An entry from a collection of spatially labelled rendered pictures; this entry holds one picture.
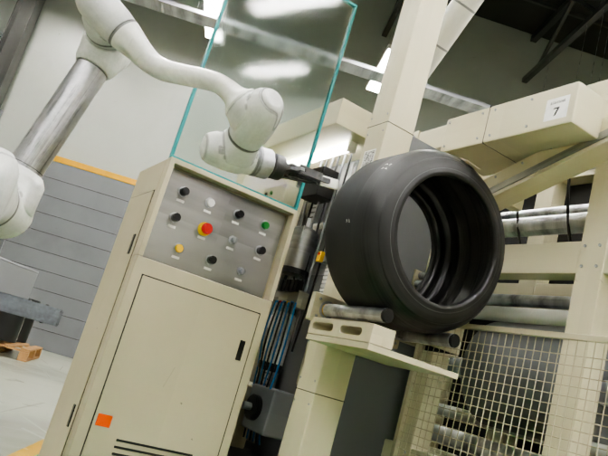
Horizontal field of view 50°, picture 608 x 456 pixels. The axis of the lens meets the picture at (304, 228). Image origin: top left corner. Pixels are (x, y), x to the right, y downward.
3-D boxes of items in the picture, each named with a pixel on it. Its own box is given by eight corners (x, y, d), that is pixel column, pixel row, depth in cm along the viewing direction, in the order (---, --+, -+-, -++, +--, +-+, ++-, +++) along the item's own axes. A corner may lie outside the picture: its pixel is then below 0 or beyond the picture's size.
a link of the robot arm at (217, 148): (244, 185, 187) (266, 157, 178) (194, 171, 179) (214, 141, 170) (242, 156, 193) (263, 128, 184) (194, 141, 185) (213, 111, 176)
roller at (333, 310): (334, 309, 225) (326, 319, 224) (326, 300, 224) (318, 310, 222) (396, 315, 195) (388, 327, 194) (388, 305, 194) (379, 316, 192)
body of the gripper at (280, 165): (278, 150, 186) (306, 158, 190) (265, 155, 193) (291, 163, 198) (274, 175, 185) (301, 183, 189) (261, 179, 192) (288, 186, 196)
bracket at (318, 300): (304, 318, 222) (312, 290, 224) (393, 348, 240) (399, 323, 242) (309, 318, 219) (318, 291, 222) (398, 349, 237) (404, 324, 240)
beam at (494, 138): (438, 152, 255) (446, 118, 259) (482, 177, 267) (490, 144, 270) (570, 121, 203) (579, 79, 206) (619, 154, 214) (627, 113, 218)
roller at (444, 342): (385, 340, 236) (381, 329, 235) (394, 335, 238) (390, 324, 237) (452, 350, 206) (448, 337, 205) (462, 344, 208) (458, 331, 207)
